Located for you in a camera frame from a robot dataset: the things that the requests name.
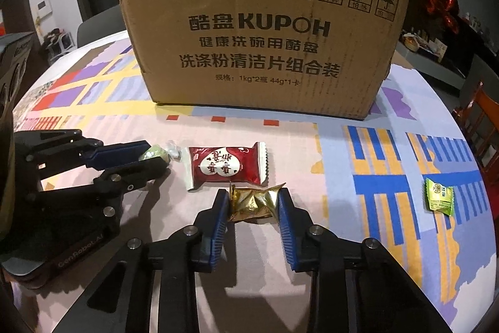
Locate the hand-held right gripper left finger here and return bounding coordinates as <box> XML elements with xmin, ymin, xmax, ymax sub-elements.
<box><xmin>52</xmin><ymin>189</ymin><xmax>230</xmax><ymax>333</ymax></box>

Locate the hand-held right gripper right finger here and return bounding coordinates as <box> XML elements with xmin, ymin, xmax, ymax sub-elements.
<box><xmin>275</xmin><ymin>188</ymin><xmax>441</xmax><ymax>333</ymax></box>

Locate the colourful patterned table mat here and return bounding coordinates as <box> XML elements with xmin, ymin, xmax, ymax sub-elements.
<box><xmin>13</xmin><ymin>40</ymin><xmax>492</xmax><ymax>333</ymax></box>

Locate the low cabinet with clutter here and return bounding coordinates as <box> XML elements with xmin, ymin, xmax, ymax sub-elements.
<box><xmin>398</xmin><ymin>31</ymin><xmax>474</xmax><ymax>92</ymax></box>

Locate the grey dining chair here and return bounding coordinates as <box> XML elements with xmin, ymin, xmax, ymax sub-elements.
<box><xmin>77</xmin><ymin>7</ymin><xmax>129</xmax><ymax>47</ymax></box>

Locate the red foil balloon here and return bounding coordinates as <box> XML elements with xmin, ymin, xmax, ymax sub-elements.
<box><xmin>425</xmin><ymin>0</ymin><xmax>461</xmax><ymax>34</ymax></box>

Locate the orange wooden chair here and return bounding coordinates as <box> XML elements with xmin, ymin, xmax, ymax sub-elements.
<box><xmin>452</xmin><ymin>81</ymin><xmax>499</xmax><ymax>170</ymax></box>

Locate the red snack packet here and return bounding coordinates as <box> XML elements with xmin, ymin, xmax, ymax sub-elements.
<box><xmin>186</xmin><ymin>142</ymin><xmax>270</xmax><ymax>192</ymax></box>

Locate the green snack packet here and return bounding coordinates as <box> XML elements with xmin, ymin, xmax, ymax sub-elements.
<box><xmin>424</xmin><ymin>178</ymin><xmax>456</xmax><ymax>216</ymax></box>

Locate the pale green candy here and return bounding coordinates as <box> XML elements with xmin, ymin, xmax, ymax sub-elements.
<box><xmin>139</xmin><ymin>140</ymin><xmax>184</xmax><ymax>164</ymax></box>

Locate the gold candy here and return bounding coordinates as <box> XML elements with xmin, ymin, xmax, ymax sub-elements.
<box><xmin>228</xmin><ymin>183</ymin><xmax>287</xmax><ymax>222</ymax></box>

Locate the white shoe rack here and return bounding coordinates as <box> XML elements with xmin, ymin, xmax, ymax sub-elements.
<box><xmin>41</xmin><ymin>28</ymin><xmax>76</xmax><ymax>55</ymax></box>

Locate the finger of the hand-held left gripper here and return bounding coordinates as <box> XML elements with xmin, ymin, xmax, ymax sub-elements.
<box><xmin>27</xmin><ymin>157</ymin><xmax>172</xmax><ymax>218</ymax></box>
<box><xmin>17</xmin><ymin>129</ymin><xmax>153</xmax><ymax>178</ymax></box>

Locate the brown cardboard box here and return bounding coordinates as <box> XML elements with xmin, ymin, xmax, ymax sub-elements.
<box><xmin>115</xmin><ymin>0</ymin><xmax>414</xmax><ymax>122</ymax></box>

